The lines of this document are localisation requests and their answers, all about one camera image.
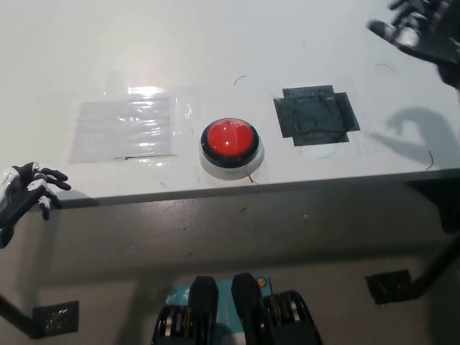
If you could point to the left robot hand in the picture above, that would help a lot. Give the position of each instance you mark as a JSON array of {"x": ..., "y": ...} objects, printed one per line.
[{"x": 27, "y": 192}]

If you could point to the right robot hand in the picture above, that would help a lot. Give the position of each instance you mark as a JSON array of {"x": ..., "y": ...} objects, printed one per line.
[{"x": 427, "y": 39}]

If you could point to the red dome push button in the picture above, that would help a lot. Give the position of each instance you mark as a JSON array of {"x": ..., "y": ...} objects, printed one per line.
[{"x": 231, "y": 148}]

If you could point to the black table leg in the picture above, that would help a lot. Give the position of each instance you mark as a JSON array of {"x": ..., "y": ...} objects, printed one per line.
[
  {"x": 440, "y": 260},
  {"x": 19, "y": 320}
]

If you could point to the black tape patch on table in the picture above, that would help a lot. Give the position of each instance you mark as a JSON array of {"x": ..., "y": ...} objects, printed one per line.
[{"x": 316, "y": 115}]

